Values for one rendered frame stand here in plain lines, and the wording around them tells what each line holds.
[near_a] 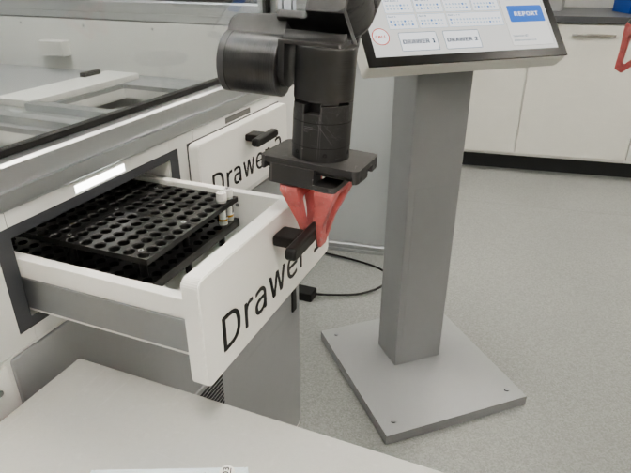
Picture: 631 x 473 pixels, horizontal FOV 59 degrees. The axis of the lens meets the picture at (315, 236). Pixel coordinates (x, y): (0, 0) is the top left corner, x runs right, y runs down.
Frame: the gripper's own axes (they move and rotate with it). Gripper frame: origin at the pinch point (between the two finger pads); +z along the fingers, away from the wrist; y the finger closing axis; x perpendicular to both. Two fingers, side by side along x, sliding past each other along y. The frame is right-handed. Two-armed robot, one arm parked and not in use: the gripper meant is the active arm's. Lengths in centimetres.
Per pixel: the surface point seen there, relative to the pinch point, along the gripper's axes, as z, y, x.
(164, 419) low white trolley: 14.4, 7.8, 17.0
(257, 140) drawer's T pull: -1.0, 20.4, -24.9
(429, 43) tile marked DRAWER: -12, 7, -79
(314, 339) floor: 89, 36, -96
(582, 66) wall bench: 17, -33, -302
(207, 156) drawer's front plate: -0.3, 23.8, -16.0
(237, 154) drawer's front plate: 1.7, 23.8, -24.2
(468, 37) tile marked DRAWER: -13, 0, -86
